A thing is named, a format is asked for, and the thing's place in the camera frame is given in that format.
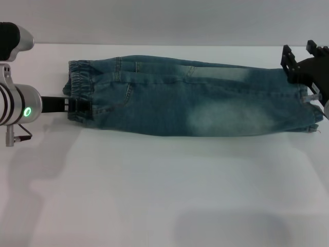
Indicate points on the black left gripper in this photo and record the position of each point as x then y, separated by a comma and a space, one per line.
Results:
54, 105

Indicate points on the blue denim shorts cartoon print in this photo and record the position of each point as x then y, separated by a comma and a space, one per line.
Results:
180, 103

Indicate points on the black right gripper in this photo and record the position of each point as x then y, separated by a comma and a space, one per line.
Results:
313, 72

